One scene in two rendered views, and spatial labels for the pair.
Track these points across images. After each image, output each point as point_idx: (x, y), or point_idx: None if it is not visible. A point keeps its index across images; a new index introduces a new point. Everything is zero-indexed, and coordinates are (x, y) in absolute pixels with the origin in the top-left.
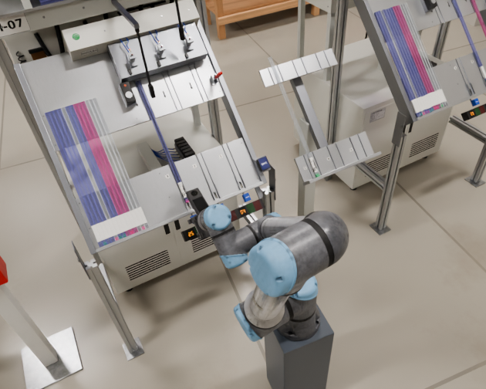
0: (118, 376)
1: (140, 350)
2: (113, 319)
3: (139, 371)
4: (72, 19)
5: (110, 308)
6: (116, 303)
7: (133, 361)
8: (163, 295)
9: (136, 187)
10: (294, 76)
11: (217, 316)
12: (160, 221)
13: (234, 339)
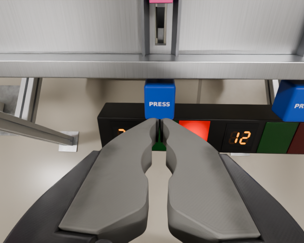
0: (44, 161)
1: (74, 146)
2: (16, 134)
3: (63, 168)
4: None
5: None
6: (27, 115)
7: (63, 154)
8: (121, 98)
9: None
10: None
11: (161, 153)
12: (4, 46)
13: (166, 189)
